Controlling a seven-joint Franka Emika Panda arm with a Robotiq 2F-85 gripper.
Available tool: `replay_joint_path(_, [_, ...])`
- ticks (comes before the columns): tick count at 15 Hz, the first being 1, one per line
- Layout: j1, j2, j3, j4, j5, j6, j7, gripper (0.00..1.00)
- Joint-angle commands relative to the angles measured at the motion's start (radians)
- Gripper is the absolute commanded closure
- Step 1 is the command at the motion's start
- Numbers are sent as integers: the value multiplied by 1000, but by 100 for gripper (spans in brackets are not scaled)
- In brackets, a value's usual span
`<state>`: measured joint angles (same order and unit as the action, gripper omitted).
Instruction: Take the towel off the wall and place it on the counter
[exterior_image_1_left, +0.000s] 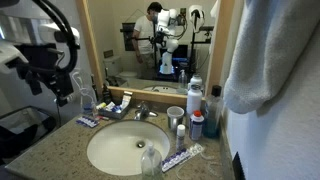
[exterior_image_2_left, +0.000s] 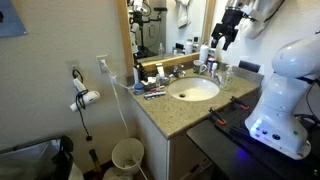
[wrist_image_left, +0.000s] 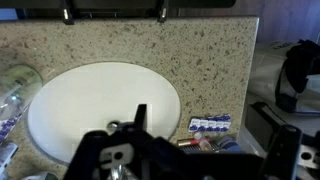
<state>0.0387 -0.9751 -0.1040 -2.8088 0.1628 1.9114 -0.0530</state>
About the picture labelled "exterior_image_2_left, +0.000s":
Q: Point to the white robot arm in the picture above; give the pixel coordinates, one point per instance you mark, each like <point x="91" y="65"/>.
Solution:
<point x="296" y="66"/>

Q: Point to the white oval sink basin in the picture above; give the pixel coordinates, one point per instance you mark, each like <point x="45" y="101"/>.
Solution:
<point x="193" y="89"/>

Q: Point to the white wall hair dryer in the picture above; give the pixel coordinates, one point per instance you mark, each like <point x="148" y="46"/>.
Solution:
<point x="84" y="96"/>

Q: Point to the orange black clamp left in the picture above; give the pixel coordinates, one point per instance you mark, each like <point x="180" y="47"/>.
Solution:
<point x="219" y="119"/>

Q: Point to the orange black clamp right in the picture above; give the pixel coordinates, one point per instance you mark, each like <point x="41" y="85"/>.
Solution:
<point x="240" y="103"/>

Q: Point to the toiletry tray with tubes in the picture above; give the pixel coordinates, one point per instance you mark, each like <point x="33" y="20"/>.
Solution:
<point x="159" y="78"/>

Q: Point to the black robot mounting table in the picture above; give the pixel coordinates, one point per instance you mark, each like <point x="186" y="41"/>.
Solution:
<point x="240" y="157"/>

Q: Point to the white vanity cabinet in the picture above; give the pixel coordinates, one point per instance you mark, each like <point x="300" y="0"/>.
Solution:
<point x="161" y="126"/>

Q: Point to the ceramic mug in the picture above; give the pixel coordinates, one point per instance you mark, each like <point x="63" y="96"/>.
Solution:
<point x="199" y="66"/>

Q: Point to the white trash can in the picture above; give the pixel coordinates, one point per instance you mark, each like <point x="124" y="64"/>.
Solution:
<point x="128" y="154"/>

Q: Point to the black wall plate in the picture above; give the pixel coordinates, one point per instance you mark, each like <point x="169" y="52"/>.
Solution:
<point x="249" y="66"/>

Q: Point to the blue round jar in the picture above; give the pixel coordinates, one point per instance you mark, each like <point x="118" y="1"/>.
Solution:
<point x="139" y="88"/>

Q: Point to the wood framed mirror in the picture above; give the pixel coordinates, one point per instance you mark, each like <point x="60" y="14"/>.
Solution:
<point x="184" y="19"/>

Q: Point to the tall white bottle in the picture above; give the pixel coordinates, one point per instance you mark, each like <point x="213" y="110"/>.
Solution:
<point x="203" y="53"/>

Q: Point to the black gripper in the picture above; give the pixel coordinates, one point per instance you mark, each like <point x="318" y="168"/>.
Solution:
<point x="227" y="28"/>

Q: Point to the orange black clamp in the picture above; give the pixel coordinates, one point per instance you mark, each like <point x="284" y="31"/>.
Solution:
<point x="240" y="103"/>
<point x="219" y="119"/>

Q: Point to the white wall outlet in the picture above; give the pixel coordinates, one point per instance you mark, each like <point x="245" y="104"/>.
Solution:
<point x="101" y="62"/>

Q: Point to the clear soap pump bottle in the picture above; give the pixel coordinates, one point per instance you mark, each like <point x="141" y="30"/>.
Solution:
<point x="227" y="78"/>

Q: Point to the blue wall picture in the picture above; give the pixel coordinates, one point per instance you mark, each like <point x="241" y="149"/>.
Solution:
<point x="10" y="22"/>

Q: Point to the orange capped spray can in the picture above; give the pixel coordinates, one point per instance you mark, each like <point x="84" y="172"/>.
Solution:
<point x="211" y="60"/>

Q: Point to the small white deodorant stick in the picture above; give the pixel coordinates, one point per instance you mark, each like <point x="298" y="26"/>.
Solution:
<point x="213" y="69"/>

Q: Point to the chrome faucet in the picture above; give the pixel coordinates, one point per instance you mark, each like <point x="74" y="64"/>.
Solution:
<point x="178" y="71"/>

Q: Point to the black laundry hamper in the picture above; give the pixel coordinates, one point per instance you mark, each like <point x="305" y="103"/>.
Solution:
<point x="46" y="159"/>

